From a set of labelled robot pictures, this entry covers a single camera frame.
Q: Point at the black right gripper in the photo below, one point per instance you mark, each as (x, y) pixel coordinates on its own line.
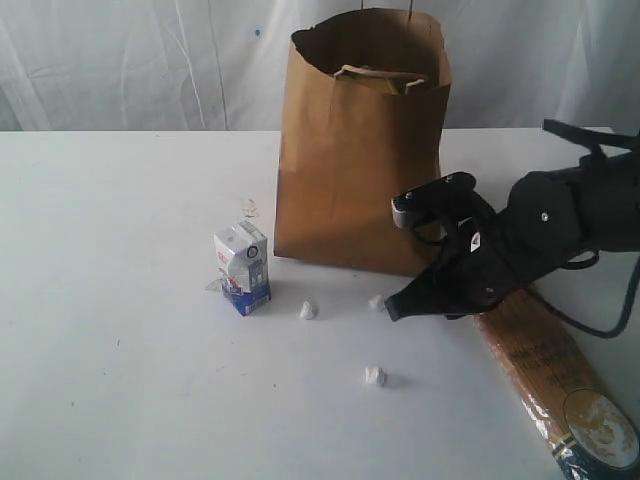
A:
(540, 230)

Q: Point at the brown paper bag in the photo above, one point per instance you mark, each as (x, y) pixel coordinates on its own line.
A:
(347, 149)

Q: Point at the yellow millet bottle white cap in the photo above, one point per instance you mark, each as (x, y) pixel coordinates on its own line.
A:
(395, 83)

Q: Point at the white curtain backdrop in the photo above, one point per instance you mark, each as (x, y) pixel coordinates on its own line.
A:
(220, 65)

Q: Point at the spaghetti packet with Italian flag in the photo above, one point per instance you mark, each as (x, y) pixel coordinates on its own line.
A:
(587, 433)

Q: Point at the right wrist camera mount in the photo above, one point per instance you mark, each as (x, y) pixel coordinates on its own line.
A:
(449, 200)

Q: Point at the small white milk carton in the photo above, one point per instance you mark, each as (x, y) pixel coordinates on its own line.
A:
(242, 259)

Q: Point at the white paper ball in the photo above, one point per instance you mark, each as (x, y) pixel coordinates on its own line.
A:
(308, 311)
(377, 303)
(375, 376)

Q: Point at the torn paper scrap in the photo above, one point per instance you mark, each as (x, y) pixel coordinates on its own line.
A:
(249, 208)

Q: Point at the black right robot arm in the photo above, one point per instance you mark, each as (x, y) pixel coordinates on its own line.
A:
(608, 190)

